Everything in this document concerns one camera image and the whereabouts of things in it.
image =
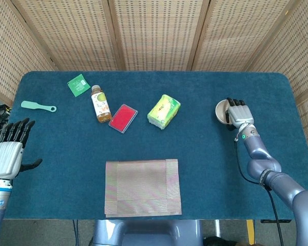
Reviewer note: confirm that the mint green plastic spatula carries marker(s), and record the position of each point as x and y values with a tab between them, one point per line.
30	105

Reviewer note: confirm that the beige woven placemat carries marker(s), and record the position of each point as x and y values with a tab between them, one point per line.
143	189

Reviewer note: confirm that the green paper packet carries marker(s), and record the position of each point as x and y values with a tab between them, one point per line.
78	85

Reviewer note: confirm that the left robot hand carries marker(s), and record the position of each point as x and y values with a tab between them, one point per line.
6	159

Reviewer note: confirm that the small white bowl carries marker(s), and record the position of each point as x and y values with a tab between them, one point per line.
220	112

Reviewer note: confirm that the woven bamboo folding screen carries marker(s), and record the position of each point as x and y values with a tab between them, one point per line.
156	33

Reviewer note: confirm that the black shoe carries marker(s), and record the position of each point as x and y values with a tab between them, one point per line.
215	242

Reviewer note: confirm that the juice bottle with white label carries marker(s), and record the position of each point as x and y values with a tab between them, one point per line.
101	105

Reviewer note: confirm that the dark blue tablecloth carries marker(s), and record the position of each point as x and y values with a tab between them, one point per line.
208	166

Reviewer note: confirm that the red pad in clear case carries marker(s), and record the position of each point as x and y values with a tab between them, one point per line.
123	118

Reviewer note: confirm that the blue grey robot torso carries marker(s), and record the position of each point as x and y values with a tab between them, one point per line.
149	230

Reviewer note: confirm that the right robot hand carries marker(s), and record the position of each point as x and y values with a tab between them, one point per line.
241	114

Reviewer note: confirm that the yellow green tissue pack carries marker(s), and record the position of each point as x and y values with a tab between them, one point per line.
164	111

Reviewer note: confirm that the yellow floor strip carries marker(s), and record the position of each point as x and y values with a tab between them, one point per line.
250	228

